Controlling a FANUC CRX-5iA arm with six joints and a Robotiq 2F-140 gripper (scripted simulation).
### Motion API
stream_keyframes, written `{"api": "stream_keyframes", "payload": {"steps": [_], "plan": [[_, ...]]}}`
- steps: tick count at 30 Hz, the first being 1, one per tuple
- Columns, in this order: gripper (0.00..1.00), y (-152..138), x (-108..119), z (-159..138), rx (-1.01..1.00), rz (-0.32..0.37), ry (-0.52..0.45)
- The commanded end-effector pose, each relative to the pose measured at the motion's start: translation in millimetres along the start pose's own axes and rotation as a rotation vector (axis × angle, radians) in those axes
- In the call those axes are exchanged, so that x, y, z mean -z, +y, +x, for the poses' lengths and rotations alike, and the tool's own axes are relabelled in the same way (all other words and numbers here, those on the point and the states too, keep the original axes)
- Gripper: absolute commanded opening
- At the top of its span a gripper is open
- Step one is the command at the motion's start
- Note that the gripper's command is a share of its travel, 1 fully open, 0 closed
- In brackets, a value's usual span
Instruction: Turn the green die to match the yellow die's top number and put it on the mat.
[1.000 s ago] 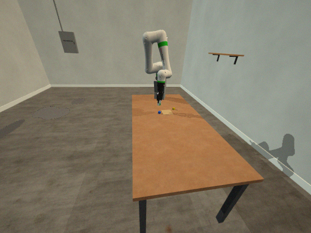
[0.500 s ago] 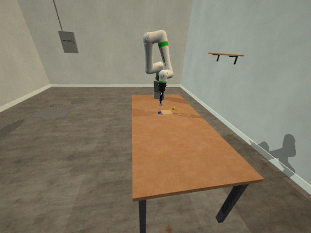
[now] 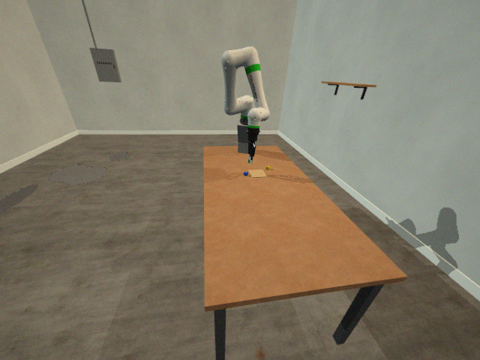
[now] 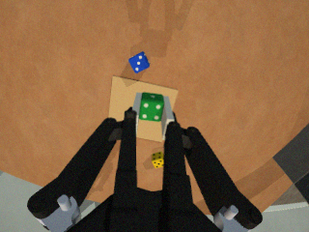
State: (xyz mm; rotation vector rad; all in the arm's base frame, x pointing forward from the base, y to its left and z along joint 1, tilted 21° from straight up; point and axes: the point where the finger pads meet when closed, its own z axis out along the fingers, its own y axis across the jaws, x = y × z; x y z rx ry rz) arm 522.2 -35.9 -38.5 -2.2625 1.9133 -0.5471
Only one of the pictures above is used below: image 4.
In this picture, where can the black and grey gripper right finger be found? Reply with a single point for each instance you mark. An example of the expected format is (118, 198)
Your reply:
(231, 210)

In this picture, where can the yellow die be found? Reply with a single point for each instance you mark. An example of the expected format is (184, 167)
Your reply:
(157, 159)

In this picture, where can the green die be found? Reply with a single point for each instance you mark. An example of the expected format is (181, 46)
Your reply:
(151, 107)

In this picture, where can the blue die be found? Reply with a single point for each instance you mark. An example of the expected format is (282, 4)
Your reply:
(139, 62)

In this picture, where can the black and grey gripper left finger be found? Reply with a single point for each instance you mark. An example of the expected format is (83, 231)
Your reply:
(56, 206)

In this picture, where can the tan flat mat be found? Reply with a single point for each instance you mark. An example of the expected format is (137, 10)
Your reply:
(123, 92)

